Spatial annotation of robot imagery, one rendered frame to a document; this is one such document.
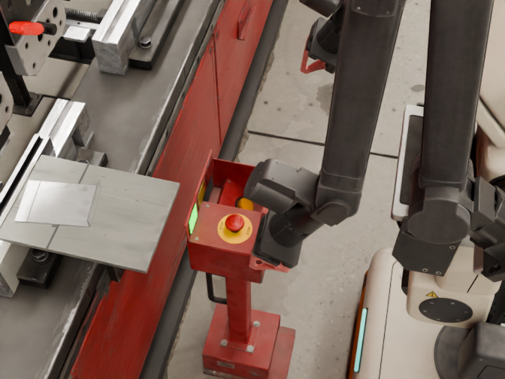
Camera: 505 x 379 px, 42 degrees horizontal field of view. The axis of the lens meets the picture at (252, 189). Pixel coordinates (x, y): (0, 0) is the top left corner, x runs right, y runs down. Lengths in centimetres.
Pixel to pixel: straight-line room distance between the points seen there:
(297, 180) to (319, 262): 134
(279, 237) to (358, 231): 133
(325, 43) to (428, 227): 51
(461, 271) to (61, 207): 71
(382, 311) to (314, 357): 32
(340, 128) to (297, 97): 190
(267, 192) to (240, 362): 110
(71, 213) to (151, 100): 41
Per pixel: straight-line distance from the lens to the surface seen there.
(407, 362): 182
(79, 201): 117
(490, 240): 90
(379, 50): 68
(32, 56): 111
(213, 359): 196
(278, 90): 268
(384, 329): 184
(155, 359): 204
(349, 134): 78
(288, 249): 100
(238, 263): 137
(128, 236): 111
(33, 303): 124
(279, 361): 206
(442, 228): 86
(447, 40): 67
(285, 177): 90
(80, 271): 124
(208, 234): 136
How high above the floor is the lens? 194
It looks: 55 degrees down
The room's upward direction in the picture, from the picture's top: straight up
